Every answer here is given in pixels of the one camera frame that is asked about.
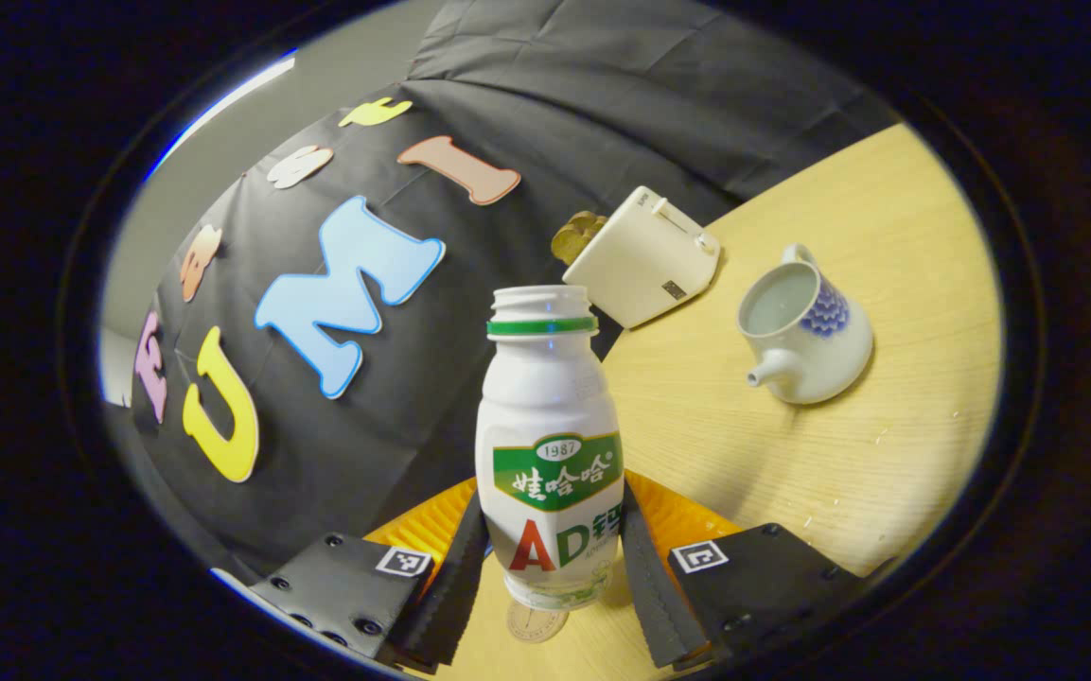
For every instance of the black backdrop cloth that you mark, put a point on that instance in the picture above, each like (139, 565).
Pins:
(431, 397)

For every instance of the brown toast slice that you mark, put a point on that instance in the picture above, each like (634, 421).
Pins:
(566, 248)
(590, 225)

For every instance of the cream white toaster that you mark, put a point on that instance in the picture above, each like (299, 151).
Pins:
(640, 265)

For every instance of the white blue teacup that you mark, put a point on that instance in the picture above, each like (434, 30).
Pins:
(819, 350)

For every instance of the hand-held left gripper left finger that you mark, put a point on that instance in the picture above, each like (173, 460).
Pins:
(455, 586)

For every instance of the round woven coaster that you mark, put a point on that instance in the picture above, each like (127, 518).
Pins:
(536, 624)

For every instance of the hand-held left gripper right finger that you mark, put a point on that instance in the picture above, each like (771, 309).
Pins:
(654, 596)

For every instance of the white water bottle green label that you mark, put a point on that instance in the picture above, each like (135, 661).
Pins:
(545, 407)

